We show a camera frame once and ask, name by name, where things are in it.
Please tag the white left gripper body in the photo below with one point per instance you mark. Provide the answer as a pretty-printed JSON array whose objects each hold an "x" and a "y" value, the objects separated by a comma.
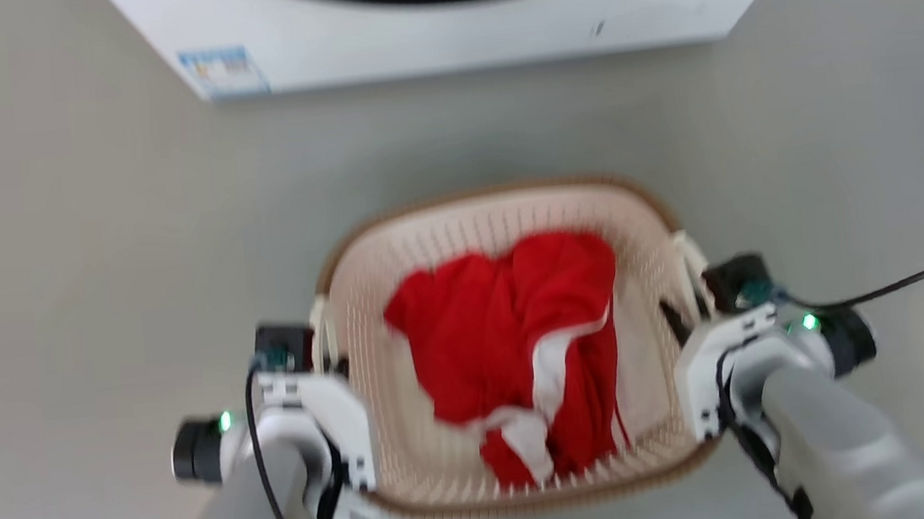
[{"x": 333, "y": 412}]

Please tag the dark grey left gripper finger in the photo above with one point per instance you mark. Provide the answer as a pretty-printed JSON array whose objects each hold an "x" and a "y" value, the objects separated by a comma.
[{"x": 338, "y": 367}]

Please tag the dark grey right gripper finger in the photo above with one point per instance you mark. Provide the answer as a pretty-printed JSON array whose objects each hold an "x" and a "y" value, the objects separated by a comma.
[{"x": 677, "y": 322}]

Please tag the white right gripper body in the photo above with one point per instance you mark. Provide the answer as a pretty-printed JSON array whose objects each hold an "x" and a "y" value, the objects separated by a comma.
[{"x": 709, "y": 363}]

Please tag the beige plastic laundry basket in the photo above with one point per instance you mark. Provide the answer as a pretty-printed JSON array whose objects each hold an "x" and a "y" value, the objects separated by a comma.
[{"x": 447, "y": 456}]

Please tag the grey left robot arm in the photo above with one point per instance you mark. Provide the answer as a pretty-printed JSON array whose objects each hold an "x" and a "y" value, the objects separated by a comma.
[{"x": 236, "y": 510}]

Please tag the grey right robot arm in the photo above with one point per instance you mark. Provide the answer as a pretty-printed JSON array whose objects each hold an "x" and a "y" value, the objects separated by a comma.
[{"x": 843, "y": 435}]

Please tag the red and white garment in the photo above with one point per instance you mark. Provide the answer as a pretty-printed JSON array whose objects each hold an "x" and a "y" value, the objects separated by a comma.
[{"x": 503, "y": 332}]

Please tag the blue white energy label sticker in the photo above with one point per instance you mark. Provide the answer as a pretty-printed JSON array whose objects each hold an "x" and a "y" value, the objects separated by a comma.
[{"x": 223, "y": 70}]

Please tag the white washing machine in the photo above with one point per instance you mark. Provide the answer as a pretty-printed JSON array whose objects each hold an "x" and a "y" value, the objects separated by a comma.
[{"x": 441, "y": 37}]

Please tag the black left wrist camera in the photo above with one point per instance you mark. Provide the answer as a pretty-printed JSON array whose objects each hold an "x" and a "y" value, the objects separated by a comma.
[{"x": 284, "y": 346}]

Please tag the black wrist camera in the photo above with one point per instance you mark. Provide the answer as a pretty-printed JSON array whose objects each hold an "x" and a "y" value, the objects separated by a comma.
[
  {"x": 740, "y": 282},
  {"x": 284, "y": 346}
]

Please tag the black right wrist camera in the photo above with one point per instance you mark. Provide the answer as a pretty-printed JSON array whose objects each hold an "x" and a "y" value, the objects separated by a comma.
[{"x": 740, "y": 282}]

